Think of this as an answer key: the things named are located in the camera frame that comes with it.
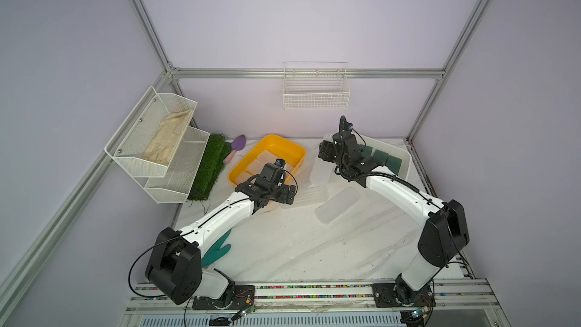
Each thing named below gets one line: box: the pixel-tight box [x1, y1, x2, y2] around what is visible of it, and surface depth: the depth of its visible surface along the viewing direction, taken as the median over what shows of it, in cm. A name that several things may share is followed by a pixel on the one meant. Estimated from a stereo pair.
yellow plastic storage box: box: [226, 134, 307, 187], surface depth 114 cm
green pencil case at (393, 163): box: [385, 155, 403, 176], surface depth 111 cm
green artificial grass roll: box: [187, 133, 233, 202], surface depth 105 cm
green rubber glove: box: [201, 229, 232, 268], surface depth 85 cm
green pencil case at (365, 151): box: [360, 144, 373, 158], surface depth 117 cm
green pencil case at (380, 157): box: [372, 149, 389, 166], surface depth 113 cm
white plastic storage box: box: [354, 133, 412, 182], surface depth 112 cm
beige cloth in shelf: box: [142, 109, 193, 166], surface depth 81 cm
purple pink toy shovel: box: [223, 133, 246, 165], surface depth 118 cm
